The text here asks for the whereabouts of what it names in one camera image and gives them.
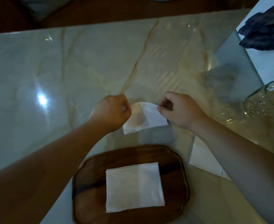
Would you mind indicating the person's left hand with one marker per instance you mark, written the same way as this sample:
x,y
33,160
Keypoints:
x,y
110,111

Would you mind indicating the person's right hand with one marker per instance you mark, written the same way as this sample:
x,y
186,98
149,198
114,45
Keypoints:
x,y
183,110

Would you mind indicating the person's right thumb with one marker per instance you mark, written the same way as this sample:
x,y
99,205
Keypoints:
x,y
163,111

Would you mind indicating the person's left fingers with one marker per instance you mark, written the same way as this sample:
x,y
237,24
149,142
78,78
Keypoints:
x,y
125,106

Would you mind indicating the white paper napkin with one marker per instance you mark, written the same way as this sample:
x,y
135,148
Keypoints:
x,y
146,117
134,187

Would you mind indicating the person's right forearm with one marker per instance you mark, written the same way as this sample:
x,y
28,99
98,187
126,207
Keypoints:
x,y
241,170

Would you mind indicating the person's left forearm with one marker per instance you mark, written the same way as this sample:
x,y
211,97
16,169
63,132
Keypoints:
x,y
41,174

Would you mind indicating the stack of white napkins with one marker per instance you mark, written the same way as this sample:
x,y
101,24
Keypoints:
x,y
204,158

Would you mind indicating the folded white paper napkin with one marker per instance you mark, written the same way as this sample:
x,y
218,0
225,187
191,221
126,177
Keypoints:
x,y
134,187

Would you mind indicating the brown wooden tray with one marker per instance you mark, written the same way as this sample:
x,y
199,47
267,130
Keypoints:
x,y
92,184

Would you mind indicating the clear glass jar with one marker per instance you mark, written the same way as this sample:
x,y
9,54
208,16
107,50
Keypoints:
x,y
266,99

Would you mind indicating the dark blue cloth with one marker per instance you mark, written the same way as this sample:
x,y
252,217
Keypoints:
x,y
265,30

